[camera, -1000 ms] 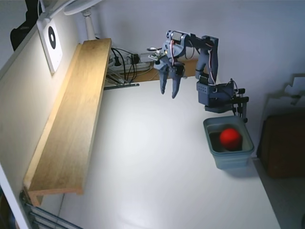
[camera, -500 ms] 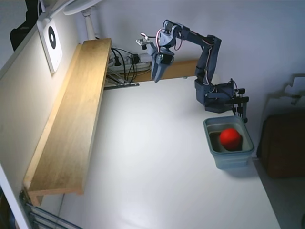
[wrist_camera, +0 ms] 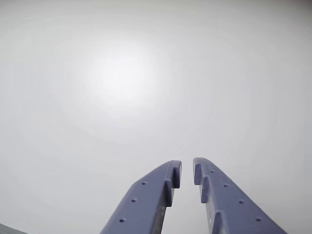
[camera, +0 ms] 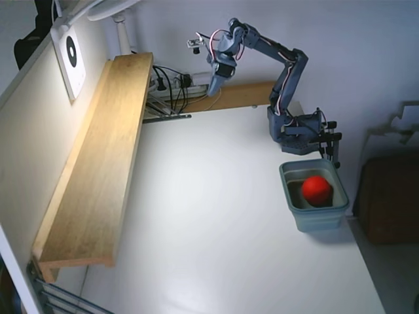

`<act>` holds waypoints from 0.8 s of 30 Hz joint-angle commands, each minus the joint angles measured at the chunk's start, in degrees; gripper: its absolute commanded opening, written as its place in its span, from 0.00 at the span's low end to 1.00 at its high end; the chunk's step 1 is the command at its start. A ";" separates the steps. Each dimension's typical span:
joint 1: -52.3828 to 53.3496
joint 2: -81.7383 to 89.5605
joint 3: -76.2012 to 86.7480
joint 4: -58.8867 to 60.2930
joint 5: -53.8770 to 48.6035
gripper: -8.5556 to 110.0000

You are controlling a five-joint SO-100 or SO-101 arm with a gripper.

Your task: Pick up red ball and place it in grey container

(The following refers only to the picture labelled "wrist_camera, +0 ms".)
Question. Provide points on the blue-grey gripper finger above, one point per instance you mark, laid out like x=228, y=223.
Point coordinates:
x=136, y=209
x=231, y=209

